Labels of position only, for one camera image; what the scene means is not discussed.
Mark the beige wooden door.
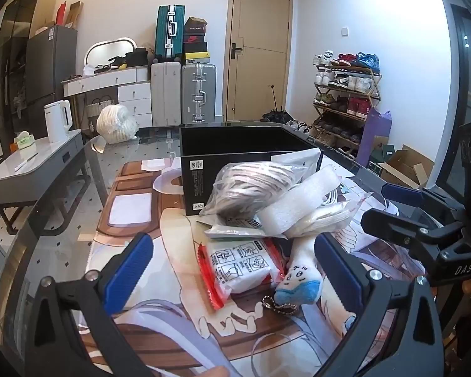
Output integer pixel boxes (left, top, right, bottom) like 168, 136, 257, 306
222, 0, 293, 122

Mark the red white pictogram packet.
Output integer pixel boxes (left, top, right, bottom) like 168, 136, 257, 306
198, 238, 289, 311

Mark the black umbrella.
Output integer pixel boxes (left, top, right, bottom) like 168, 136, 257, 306
261, 85, 297, 123

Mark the white pen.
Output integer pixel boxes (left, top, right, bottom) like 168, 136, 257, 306
15, 152, 39, 172

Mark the grey side table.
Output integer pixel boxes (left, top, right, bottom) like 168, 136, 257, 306
0, 129, 92, 236

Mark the white dressing table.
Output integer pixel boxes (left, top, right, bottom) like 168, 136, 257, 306
61, 65, 154, 126

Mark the black bag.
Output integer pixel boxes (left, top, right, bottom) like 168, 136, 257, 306
125, 48, 148, 67

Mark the green tissue pack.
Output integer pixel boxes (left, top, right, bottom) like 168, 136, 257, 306
14, 131, 37, 150

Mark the open brown cardboard box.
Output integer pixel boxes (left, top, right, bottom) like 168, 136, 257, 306
379, 145, 436, 189

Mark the white oval mirror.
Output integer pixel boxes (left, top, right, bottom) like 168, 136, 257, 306
84, 37, 139, 73

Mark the white fluffy bundle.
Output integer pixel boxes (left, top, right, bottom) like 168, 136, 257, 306
96, 104, 139, 143

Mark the plastic bag of white laces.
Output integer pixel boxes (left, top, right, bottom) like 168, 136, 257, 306
199, 161, 305, 221

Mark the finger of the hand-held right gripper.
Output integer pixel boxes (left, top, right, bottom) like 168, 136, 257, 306
381, 182, 462, 215
360, 207, 466, 262

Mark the white foam sheet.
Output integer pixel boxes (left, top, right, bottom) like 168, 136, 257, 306
257, 165, 342, 240

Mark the yellow black shoe box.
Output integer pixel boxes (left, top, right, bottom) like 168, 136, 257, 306
184, 51, 213, 64

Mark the silver white text packet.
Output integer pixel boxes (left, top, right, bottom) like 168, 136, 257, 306
205, 216, 265, 241

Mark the dark green box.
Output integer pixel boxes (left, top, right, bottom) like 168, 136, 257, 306
381, 143, 397, 166

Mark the white printed plastic bag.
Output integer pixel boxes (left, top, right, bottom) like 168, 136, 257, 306
271, 149, 324, 183

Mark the collection of sneakers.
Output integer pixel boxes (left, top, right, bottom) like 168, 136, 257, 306
313, 50, 381, 154

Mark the flat brown cardboard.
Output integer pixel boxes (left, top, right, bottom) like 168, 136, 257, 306
66, 1, 84, 30

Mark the black cardboard box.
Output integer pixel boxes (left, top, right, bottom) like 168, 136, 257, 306
180, 125, 324, 216

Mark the wooden shoe rack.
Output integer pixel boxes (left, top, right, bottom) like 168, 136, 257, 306
313, 51, 382, 158

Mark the silver suitcase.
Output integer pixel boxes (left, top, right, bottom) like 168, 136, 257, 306
181, 63, 217, 124

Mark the dark tall cabinet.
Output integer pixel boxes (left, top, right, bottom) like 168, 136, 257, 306
0, 0, 59, 134

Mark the white sock plush keychain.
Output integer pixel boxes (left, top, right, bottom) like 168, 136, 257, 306
261, 232, 324, 317

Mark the teal suitcase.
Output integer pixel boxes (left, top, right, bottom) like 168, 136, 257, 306
155, 5, 186, 63

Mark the beige suitcase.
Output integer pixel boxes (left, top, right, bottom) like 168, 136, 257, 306
150, 61, 182, 127

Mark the purple paper bag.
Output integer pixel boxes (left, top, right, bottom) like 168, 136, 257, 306
355, 109, 393, 167

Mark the printed cartoon table mat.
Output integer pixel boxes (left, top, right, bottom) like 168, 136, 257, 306
84, 157, 456, 377

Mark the woven basket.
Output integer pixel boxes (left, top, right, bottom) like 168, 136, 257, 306
85, 98, 114, 134

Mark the clear plastic bag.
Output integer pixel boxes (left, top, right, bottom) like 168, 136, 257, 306
288, 192, 373, 240

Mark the white electric kettle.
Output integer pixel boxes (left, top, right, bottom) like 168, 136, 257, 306
44, 100, 72, 143

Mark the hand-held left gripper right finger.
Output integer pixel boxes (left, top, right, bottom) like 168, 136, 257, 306
314, 232, 446, 377

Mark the grey refrigerator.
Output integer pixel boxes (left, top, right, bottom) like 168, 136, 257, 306
24, 25, 78, 130

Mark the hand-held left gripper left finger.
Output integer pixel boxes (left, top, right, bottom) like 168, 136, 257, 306
24, 232, 158, 377

